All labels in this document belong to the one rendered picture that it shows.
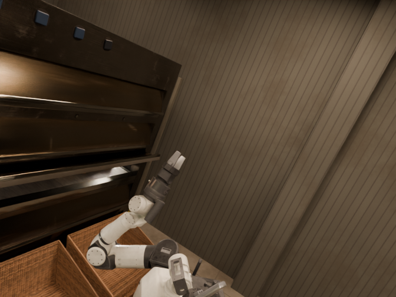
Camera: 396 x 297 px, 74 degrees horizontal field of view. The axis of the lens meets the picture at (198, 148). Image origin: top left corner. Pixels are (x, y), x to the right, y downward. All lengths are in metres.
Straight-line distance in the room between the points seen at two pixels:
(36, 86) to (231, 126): 2.24
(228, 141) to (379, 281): 2.10
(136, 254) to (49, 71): 0.86
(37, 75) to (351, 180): 2.79
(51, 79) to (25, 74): 0.11
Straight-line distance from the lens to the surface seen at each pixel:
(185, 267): 0.92
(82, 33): 1.36
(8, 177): 1.27
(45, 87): 1.33
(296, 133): 3.01
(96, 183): 1.88
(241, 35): 3.23
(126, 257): 1.17
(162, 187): 1.06
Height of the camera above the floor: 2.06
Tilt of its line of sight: 14 degrees down
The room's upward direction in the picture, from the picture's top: 23 degrees clockwise
